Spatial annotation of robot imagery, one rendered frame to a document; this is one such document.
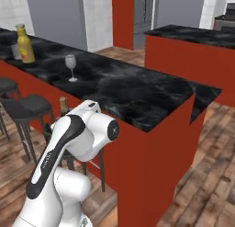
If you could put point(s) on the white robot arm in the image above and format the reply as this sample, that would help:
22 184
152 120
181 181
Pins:
52 187

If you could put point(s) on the dark wine bottle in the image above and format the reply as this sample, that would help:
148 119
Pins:
63 106

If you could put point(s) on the red counter with marble top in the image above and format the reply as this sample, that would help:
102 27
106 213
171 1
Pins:
189 59
147 163

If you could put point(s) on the clear wine glass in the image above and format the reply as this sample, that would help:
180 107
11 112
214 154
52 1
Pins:
70 62

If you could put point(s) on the yellow juice bottle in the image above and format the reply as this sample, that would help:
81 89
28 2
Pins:
25 47

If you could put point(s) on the clear glass cup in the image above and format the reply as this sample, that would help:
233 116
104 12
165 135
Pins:
16 52

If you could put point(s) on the red tall cabinet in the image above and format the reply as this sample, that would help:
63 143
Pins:
123 19

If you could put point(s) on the grey fridge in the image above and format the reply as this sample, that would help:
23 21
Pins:
143 16

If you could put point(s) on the grey stove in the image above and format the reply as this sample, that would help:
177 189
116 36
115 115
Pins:
225 21

